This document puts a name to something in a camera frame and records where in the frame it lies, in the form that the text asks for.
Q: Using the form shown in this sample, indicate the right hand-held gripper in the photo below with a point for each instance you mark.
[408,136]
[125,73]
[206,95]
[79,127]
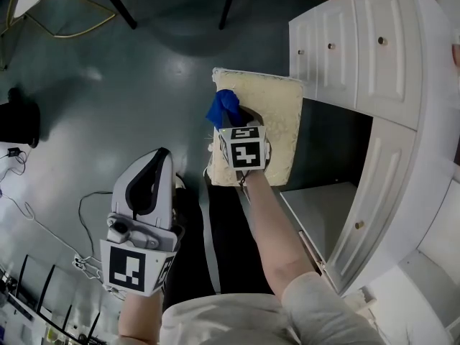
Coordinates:
[246,153]

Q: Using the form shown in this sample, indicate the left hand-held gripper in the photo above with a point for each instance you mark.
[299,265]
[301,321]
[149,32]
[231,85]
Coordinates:
[124,268]

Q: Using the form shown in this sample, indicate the blue cloth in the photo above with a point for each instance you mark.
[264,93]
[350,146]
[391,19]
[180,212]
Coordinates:
[223,102]

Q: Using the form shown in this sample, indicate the cream fluffy stool cushion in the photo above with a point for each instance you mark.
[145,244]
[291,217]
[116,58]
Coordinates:
[276,102]

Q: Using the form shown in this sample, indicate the person's right forearm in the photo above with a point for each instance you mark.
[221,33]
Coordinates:
[276,243]

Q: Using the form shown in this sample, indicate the person's left forearm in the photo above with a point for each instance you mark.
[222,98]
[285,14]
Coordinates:
[140,315]

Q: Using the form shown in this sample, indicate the white desk with drawers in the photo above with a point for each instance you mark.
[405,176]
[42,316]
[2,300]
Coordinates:
[388,85]

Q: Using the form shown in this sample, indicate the person's white shoe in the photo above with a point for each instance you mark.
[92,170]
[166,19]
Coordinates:
[179,184]

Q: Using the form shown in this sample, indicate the white power strip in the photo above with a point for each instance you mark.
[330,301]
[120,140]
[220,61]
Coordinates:
[79,263]

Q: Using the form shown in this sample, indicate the person's black trousers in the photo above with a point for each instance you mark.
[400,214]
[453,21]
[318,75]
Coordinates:
[237,250]

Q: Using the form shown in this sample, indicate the black power adapter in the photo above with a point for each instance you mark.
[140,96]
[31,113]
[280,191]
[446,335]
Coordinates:
[14,152]

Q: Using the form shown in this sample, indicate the person's light grey shirt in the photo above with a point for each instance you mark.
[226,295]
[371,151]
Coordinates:
[230,318]

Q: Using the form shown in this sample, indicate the white ornate stool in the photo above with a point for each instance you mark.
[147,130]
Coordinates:
[363,302]

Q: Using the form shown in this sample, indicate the pink tumbler cup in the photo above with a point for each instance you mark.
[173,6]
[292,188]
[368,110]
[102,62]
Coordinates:
[456,54]

